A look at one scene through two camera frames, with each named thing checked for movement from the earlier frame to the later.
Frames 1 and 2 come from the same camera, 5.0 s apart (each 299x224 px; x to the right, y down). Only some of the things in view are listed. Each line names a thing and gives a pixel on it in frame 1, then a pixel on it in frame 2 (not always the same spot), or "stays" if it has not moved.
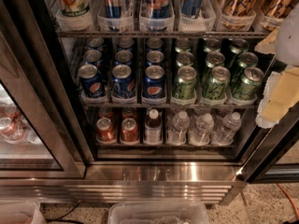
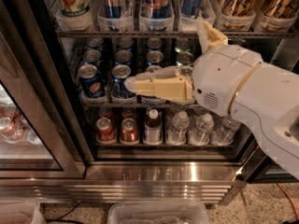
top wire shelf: x=160 y=34 stays
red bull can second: x=157 y=1 stays
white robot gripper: x=289 y=39 → x=222 y=78
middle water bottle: x=200 y=134 stays
